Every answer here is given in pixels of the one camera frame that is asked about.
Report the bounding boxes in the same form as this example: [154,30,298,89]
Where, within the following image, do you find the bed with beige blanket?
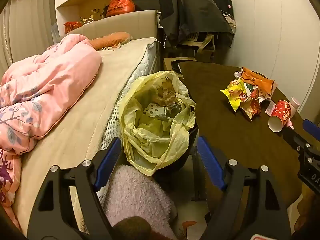
[14,37,157,235]

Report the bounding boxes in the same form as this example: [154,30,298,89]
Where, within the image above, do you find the brown fuzzy cloth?
[112,216,152,240]

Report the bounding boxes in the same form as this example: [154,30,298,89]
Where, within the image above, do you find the beige chair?
[175,31,215,63]

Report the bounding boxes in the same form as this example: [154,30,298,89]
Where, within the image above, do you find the white vertical blinds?
[0,0,55,68]

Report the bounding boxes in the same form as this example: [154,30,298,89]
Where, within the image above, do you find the black table leg frame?
[191,147,210,202]

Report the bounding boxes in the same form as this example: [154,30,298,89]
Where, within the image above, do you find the white dotted wrapper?
[143,104,165,117]

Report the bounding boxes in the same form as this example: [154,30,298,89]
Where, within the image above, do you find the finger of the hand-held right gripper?
[282,127,313,153]
[303,119,320,140]

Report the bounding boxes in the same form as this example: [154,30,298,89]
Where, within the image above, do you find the cardboard box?
[163,57,198,72]

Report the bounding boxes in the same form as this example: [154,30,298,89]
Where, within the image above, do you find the yellow noodle snack packet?
[220,79,250,112]

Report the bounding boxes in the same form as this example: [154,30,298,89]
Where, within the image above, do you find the white bunny plush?
[81,15,97,25]

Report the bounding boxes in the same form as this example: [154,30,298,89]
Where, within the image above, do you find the black bag with pink hearts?
[206,0,234,18]

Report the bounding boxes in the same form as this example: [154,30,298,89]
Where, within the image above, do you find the red paper cup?
[268,100,292,133]

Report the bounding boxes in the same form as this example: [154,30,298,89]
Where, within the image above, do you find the yellow plastic bin liner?
[119,70,197,177]

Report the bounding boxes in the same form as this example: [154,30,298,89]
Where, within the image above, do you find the small brown snack wrapper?
[240,90,262,122]

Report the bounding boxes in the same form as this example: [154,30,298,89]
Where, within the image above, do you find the pink white tissue packet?
[265,100,277,117]

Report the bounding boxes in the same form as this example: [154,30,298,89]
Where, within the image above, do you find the orange frilled pillow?
[89,32,134,50]

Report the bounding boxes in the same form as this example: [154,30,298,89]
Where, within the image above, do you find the large orange plastic bag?
[106,0,135,18]

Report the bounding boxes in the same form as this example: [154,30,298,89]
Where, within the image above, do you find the orange printed paper scrap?
[181,220,198,233]

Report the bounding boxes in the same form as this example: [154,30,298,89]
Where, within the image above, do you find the small orange plastic bag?
[64,21,82,34]

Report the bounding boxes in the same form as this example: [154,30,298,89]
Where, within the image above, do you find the orange snack packet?
[240,67,275,98]

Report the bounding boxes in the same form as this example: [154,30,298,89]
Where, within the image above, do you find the black jacket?
[159,0,235,47]

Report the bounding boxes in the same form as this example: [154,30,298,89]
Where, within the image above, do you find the beige padded headboard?
[59,9,158,43]

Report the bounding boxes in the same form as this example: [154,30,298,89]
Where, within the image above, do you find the small pink white bottle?
[289,97,300,118]

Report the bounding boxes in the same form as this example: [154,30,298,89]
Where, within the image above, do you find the white quilted mattress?
[72,39,160,233]

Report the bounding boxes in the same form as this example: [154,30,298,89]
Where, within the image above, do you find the black waste bin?
[150,92,199,180]

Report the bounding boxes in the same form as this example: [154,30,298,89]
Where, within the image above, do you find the dried flower bunch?
[91,8,105,19]

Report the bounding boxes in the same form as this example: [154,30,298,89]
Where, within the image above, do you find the pink floral duvet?
[0,34,103,230]

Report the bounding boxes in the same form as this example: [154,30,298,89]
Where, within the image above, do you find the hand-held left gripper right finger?
[197,136,292,240]

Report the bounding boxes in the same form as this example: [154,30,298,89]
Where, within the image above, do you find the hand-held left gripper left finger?
[27,137,122,240]

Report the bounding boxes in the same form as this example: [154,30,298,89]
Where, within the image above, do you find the black round disc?
[171,60,187,73]

